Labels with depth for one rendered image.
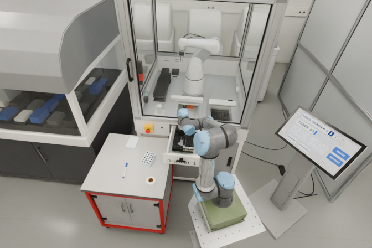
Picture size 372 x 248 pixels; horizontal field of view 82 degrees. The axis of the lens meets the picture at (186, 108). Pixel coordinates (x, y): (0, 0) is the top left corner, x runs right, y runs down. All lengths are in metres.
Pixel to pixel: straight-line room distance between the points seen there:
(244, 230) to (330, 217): 1.44
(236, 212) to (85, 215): 1.61
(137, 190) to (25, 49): 1.20
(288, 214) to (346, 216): 0.64
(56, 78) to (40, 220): 1.61
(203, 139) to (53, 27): 1.22
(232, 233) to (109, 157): 1.11
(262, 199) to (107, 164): 1.67
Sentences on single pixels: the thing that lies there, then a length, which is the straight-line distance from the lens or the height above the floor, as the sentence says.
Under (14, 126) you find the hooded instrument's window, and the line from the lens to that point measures 2.26.
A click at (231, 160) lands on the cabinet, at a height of 0.51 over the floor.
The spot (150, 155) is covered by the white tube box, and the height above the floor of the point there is 0.78.
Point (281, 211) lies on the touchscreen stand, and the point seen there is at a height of 0.04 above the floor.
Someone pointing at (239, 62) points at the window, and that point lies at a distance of 1.56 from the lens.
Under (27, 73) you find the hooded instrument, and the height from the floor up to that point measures 1.51.
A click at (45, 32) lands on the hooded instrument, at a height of 1.73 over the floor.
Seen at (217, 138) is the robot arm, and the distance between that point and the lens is 1.05.
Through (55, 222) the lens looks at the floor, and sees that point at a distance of 2.71.
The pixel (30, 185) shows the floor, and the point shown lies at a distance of 3.09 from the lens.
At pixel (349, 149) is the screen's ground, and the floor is 1.14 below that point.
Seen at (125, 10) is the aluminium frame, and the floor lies 1.86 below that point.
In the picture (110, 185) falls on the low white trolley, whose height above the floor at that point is 0.76.
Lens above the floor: 2.25
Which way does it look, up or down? 39 degrees down
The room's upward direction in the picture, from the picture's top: 3 degrees clockwise
